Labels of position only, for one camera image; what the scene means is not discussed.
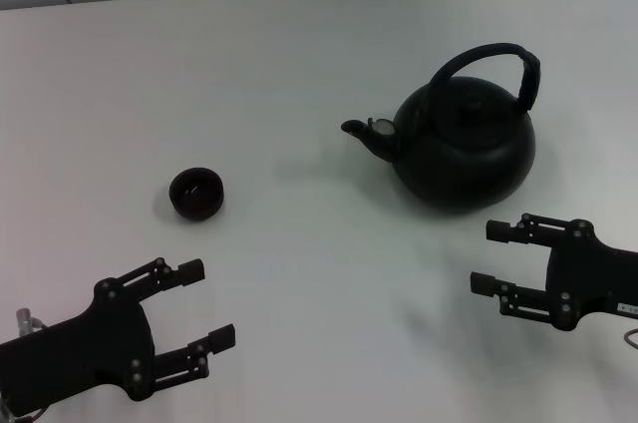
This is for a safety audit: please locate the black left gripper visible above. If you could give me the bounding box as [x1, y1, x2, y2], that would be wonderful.
[0, 256, 237, 417]

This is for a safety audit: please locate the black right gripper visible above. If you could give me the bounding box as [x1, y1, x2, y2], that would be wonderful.
[470, 212, 638, 330]

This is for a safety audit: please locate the small dark teacup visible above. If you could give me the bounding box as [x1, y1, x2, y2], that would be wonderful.
[168, 167, 226, 218]

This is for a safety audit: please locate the black teapot with hoop handle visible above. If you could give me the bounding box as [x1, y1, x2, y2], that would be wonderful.
[341, 42, 542, 216]

